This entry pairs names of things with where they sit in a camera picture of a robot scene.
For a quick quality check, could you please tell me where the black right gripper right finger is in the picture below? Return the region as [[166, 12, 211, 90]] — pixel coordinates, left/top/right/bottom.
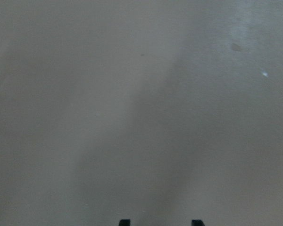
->
[[191, 219, 204, 226]]

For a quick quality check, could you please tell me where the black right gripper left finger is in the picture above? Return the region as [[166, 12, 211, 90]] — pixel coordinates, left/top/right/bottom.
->
[[119, 219, 131, 226]]

